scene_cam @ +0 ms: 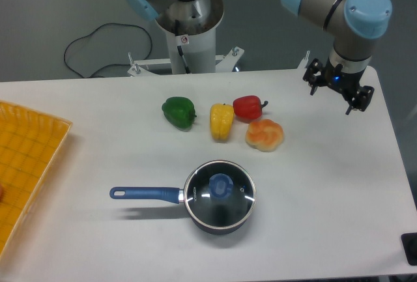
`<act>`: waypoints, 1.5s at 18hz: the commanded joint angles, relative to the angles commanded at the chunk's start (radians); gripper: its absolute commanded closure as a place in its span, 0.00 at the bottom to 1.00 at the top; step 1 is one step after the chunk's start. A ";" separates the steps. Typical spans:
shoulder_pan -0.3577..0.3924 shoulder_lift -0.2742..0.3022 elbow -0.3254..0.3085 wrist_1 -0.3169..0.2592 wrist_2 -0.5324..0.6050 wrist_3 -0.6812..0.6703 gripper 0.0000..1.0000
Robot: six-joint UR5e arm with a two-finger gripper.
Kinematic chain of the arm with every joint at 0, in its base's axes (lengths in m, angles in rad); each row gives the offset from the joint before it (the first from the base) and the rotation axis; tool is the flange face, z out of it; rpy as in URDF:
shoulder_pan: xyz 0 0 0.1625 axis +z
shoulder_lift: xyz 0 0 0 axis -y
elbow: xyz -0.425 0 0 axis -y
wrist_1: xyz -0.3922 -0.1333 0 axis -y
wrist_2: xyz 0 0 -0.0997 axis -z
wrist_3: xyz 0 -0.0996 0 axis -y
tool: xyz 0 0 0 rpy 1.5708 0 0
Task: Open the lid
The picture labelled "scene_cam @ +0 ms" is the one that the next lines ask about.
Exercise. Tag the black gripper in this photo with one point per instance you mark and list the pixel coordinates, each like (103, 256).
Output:
(340, 79)

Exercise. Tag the glass lid with blue knob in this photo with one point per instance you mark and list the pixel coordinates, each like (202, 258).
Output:
(220, 196)

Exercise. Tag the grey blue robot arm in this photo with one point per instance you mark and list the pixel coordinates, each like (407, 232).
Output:
(356, 25)

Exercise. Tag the orange twisted bread roll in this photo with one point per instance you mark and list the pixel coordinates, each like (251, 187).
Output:
(264, 135)

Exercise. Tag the red bell pepper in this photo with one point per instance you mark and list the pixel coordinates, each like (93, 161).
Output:
(249, 107)

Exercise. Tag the yellow bell pepper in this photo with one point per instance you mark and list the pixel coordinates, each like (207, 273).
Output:
(221, 120)

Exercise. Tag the green bell pepper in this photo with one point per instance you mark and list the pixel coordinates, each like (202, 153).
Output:
(179, 111)

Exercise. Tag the black device at table corner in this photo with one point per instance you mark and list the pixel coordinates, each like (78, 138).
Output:
(409, 241)

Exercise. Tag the yellow woven basket tray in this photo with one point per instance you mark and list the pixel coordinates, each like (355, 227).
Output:
(30, 142)

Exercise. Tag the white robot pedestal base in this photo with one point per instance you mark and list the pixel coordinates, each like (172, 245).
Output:
(190, 32)

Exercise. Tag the blue handled saucepan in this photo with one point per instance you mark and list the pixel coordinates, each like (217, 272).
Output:
(167, 194)

